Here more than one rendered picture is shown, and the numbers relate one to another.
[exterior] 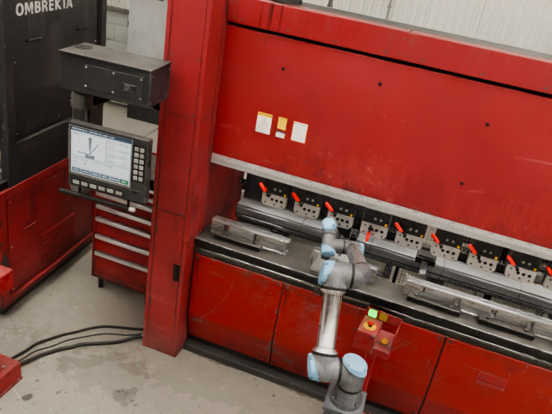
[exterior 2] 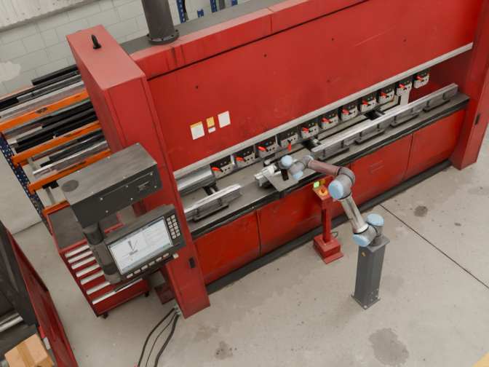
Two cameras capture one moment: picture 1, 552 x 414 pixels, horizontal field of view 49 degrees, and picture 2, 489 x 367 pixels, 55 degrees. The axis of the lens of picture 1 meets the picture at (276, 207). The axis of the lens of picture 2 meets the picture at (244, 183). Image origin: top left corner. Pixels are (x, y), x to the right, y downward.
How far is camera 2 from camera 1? 2.04 m
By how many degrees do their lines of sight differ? 36
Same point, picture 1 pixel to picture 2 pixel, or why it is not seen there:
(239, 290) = (230, 237)
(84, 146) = (126, 250)
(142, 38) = not seen: outside the picture
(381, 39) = (258, 26)
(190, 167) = (175, 196)
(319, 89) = (227, 84)
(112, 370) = (196, 349)
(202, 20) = (142, 97)
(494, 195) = (346, 75)
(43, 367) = not seen: outside the picture
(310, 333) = (280, 222)
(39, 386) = not seen: outside the picture
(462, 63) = (311, 12)
